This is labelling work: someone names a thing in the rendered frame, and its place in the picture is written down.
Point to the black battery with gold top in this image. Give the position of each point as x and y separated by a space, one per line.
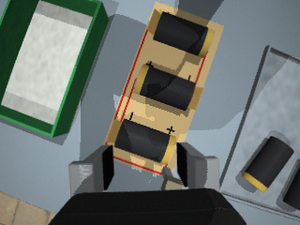
164 87
292 196
269 162
183 34
145 141

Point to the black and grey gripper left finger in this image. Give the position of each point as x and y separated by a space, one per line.
93 174

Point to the grey shallow tray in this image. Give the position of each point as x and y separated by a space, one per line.
273 109

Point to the tan battery holder board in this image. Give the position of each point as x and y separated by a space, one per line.
152 113

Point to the green open box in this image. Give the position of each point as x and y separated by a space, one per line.
47 47

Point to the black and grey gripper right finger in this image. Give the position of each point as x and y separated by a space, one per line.
196 170

